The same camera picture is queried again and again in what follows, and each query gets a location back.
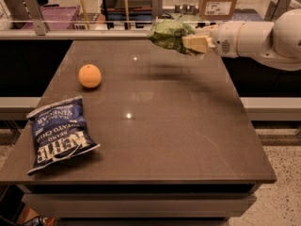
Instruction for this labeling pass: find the right metal railing post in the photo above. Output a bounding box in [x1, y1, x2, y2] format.
[264, 0, 301, 21]

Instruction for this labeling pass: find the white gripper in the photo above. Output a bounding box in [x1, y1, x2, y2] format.
[182, 21, 245, 58]

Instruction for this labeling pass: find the grey table cabinet base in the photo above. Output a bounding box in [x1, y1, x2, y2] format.
[23, 193, 256, 219]

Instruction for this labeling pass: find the green jalapeno chip bag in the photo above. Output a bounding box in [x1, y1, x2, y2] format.
[147, 20, 198, 55]

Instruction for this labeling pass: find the metal railing post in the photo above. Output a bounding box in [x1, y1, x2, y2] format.
[151, 0, 163, 23]
[24, 0, 48, 36]
[264, 0, 301, 21]

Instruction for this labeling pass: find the orange fruit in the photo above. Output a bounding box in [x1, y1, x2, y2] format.
[78, 64, 102, 89]

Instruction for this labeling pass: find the blue Kettle chip bag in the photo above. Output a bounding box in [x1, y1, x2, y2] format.
[27, 96, 100, 176]

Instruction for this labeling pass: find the cardboard box with label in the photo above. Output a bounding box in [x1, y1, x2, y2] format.
[198, 0, 237, 20]

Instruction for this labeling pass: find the middle metal railing post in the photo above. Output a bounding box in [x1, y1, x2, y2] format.
[151, 0, 163, 23]

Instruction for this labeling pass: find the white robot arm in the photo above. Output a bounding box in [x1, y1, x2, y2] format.
[182, 8, 301, 71]

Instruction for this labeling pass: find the left metal railing post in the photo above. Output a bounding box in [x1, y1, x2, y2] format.
[24, 0, 48, 36]

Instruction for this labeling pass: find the purple plastic crate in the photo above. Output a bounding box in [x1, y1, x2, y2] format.
[22, 5, 81, 31]

